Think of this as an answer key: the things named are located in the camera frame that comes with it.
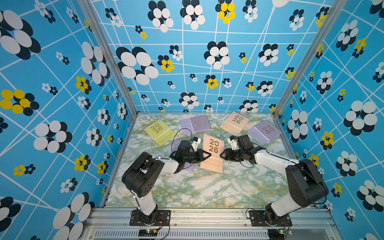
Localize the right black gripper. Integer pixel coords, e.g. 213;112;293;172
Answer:
219;148;245;161

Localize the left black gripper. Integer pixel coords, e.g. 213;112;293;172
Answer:
183;148;212;164

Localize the pink calendar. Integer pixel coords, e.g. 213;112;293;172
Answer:
200;134;225;174
220;112;250;136

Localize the purple calendar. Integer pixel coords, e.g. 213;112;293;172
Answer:
247;120;282;146
172;140;194;171
181;115;212;135

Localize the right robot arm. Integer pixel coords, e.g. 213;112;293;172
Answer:
220;135;329;226

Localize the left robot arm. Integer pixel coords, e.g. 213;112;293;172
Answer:
122;138;212;225

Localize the green desk calendar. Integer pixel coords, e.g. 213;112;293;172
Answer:
145;120;176;147

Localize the left green circuit board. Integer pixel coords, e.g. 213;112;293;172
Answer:
138;229;158;238

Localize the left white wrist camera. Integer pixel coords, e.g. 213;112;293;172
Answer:
191;137;201;152

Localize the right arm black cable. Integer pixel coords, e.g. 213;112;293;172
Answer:
239;143;298;169

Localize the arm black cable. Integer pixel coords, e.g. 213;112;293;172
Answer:
171;128;194;157
239;143;298;169

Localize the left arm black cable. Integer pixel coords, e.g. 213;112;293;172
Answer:
171;128;194;157

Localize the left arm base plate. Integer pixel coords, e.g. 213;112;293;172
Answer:
130;209;171;227

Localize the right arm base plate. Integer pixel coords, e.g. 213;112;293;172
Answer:
246;209;293;228

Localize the aluminium front rail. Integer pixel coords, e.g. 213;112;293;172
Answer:
81;208;342;240

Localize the left aluminium corner post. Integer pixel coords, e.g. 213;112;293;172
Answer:
79;0;138;120

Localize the aluminium corner post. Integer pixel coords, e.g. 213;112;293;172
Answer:
79;0;138;120
273;0;348;119

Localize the right aluminium corner post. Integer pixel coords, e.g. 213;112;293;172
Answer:
273;0;348;119

